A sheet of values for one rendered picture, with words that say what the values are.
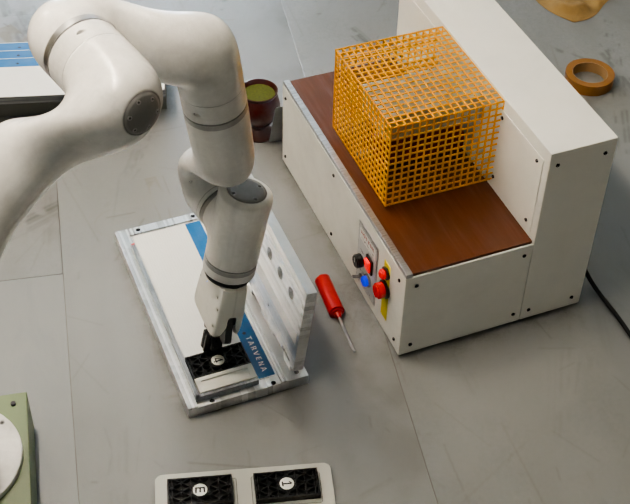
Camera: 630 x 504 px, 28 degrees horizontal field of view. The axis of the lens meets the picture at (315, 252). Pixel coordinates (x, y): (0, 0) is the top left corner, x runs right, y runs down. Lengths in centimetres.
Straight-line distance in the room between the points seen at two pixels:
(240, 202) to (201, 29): 34
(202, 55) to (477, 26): 73
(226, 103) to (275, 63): 107
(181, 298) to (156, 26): 71
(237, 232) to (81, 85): 46
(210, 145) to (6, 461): 56
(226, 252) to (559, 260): 58
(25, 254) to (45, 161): 80
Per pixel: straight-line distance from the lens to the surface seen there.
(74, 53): 154
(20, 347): 218
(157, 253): 227
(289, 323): 205
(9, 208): 157
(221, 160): 175
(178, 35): 160
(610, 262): 236
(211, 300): 199
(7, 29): 291
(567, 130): 201
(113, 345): 216
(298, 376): 207
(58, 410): 208
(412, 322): 207
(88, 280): 227
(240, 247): 190
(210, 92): 165
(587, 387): 214
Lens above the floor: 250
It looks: 44 degrees down
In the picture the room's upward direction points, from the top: 2 degrees clockwise
